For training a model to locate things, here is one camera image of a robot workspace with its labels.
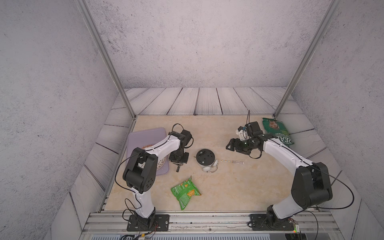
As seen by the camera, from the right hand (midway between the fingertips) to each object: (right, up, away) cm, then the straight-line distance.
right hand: (231, 148), depth 86 cm
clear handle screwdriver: (+3, -9, +7) cm, 12 cm away
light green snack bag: (-27, -21, -8) cm, 35 cm away
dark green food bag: (+39, +10, +23) cm, 46 cm away
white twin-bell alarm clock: (-15, -7, +5) cm, 17 cm away
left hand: (-28, -10, +3) cm, 30 cm away
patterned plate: (-42, -9, +7) cm, 43 cm away
